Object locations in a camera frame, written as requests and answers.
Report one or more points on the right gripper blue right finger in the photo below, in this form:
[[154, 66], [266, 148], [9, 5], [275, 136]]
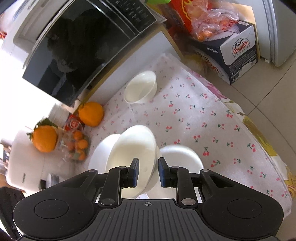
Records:
[[180, 179]]

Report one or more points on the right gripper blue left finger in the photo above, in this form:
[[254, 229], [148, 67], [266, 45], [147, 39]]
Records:
[[118, 178]]

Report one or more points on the small white bowl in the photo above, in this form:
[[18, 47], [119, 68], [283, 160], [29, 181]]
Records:
[[176, 155]]

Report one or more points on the large cream bowl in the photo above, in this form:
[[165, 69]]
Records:
[[142, 88]]

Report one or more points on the white kitchen appliance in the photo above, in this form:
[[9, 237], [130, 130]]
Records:
[[28, 168]]

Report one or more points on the jar of black contents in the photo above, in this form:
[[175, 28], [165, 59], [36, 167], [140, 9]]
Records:
[[51, 180]]

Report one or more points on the glass jar of tangerines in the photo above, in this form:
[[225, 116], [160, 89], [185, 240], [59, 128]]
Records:
[[73, 145]]

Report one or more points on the cherry print tablecloth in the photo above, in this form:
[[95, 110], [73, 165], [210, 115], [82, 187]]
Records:
[[185, 112]]

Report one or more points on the large orange on jar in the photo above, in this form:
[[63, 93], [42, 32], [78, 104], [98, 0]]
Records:
[[44, 136]]

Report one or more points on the large orange on table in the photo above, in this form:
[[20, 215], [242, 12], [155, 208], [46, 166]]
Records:
[[91, 113]]

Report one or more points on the pink floral undercloth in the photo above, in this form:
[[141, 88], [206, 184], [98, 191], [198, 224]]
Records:
[[288, 176]]

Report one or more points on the Ganten water carton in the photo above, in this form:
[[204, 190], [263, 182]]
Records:
[[229, 54]]

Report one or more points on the wooden framed white shelf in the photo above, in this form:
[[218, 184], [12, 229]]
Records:
[[142, 51]]

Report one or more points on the black microwave oven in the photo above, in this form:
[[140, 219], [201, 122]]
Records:
[[68, 43]]

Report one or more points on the plastic bag of oranges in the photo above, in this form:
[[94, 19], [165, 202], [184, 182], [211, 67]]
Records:
[[210, 18]]

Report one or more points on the red cardboard box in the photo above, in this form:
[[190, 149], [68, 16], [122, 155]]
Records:
[[181, 13]]

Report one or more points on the purple and green toy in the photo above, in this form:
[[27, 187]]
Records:
[[156, 2]]

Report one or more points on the silver refrigerator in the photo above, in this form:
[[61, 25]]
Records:
[[275, 25]]

